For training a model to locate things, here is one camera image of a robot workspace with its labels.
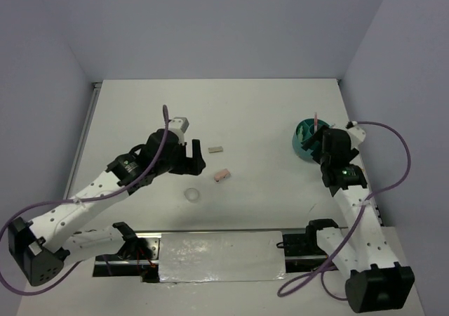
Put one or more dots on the red highlighter pen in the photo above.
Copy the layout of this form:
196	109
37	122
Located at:
316	122

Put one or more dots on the teal round desk organizer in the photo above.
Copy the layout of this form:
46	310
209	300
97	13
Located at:
308	129

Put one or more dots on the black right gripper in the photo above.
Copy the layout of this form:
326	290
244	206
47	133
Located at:
318	136

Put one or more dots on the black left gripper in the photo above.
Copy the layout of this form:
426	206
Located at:
189	166

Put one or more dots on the grey rectangular eraser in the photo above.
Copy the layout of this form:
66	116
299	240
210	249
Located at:
215	149

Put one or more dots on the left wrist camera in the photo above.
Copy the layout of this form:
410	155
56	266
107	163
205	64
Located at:
179	126

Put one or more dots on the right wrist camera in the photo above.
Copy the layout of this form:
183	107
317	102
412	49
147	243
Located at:
356	134

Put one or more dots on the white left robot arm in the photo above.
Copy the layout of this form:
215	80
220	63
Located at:
44	245

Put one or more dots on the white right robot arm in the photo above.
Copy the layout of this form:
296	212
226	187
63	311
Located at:
375	278

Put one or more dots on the green correction tape dispenser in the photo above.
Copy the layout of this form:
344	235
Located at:
300	133

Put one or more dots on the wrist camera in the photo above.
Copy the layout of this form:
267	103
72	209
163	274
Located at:
179	126
356	134

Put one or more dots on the clear tape roll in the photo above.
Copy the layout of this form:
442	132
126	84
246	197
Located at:
192	195

